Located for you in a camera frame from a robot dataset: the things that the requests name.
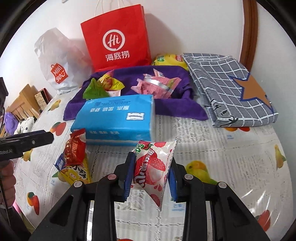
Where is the red snack packet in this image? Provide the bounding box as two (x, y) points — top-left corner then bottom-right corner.
(64, 128), (86, 167)

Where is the green snack packet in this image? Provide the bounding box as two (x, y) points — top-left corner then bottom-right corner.
(82, 78), (110, 100)

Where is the white strawberry jelly packet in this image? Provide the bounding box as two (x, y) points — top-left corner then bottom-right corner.
(133, 140), (177, 209)

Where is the yellow pink snack packet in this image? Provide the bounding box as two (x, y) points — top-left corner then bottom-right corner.
(97, 70), (125, 91)

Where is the pink chips bag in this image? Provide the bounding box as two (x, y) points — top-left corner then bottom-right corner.
(131, 69), (182, 99)

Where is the left hand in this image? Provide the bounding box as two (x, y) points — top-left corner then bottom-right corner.
(1, 160), (16, 207)

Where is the blue white snack packet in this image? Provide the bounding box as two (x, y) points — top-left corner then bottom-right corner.
(54, 153), (65, 172)

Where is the brown patterned box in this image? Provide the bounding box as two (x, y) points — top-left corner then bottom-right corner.
(34, 88), (52, 111)

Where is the yellow cartoon snack packet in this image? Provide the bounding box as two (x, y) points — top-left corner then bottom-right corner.
(58, 154), (92, 185)

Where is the white Miniso plastic bag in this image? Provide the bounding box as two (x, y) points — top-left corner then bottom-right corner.
(34, 28), (92, 94)

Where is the blue tissue pack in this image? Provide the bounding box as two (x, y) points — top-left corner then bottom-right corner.
(71, 94), (155, 147)

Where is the grey checked star cloth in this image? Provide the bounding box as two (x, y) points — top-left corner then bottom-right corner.
(183, 53), (278, 128)

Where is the purple towel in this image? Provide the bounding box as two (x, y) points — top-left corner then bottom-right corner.
(63, 65), (209, 122)

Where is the red paper Hi bag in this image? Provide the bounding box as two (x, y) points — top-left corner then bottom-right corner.
(81, 4), (152, 72)

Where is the yellow chips bag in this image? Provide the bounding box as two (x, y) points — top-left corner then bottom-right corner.
(151, 54), (189, 71)

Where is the brown wooden door frame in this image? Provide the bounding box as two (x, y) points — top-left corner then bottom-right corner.
(239, 0), (258, 71)

